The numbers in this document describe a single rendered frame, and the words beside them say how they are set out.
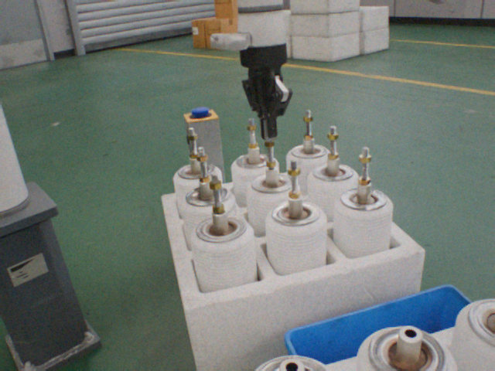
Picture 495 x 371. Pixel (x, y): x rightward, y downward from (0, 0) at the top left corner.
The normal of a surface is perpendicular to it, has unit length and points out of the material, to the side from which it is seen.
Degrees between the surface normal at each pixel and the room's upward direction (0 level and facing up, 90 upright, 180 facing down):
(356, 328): 88
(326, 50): 90
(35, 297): 90
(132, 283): 0
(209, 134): 90
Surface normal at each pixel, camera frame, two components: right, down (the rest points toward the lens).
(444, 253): -0.08, -0.90
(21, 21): 0.65, 0.29
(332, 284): 0.25, 0.40
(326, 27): -0.75, 0.34
